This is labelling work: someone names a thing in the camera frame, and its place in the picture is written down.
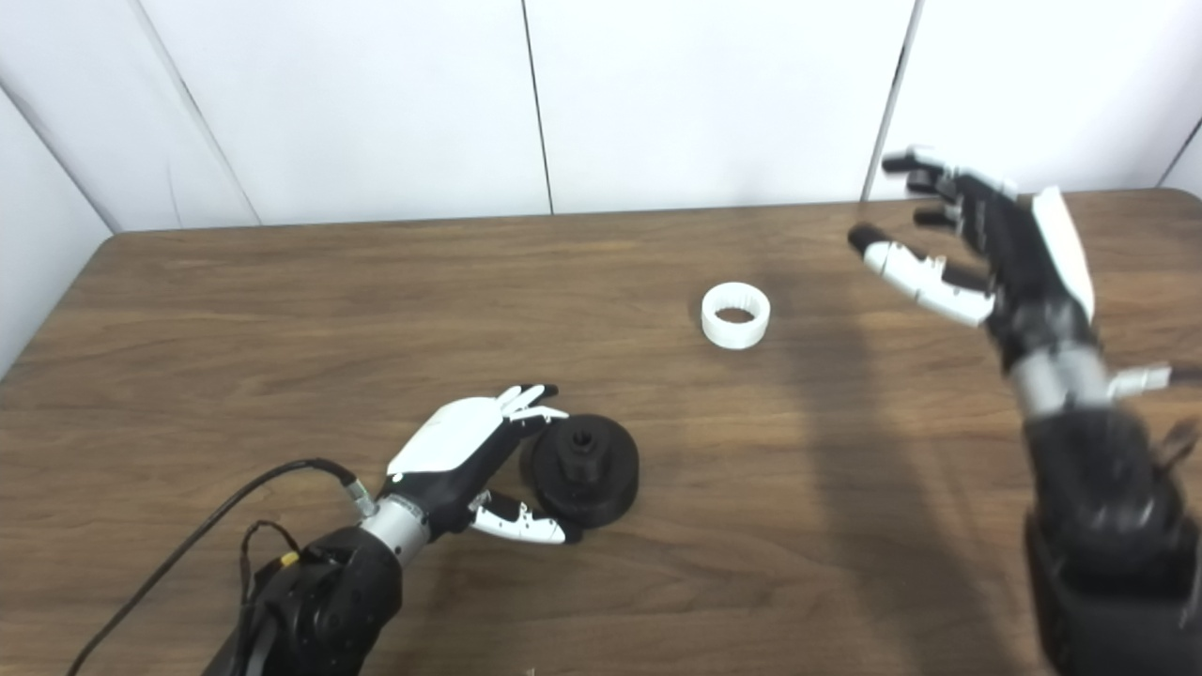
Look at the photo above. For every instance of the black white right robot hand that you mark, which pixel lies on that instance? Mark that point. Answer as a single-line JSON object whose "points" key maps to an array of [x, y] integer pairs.
{"points": [[1033, 272]]}

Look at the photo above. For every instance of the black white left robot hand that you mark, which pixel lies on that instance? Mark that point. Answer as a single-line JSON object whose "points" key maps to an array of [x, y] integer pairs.
{"points": [[451, 441]]}

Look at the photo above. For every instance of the round black plastic part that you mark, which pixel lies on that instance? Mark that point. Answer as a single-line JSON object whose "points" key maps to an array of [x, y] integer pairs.
{"points": [[601, 493]]}

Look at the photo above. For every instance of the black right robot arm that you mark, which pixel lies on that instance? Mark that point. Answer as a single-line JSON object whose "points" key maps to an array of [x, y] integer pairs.
{"points": [[1108, 526]]}

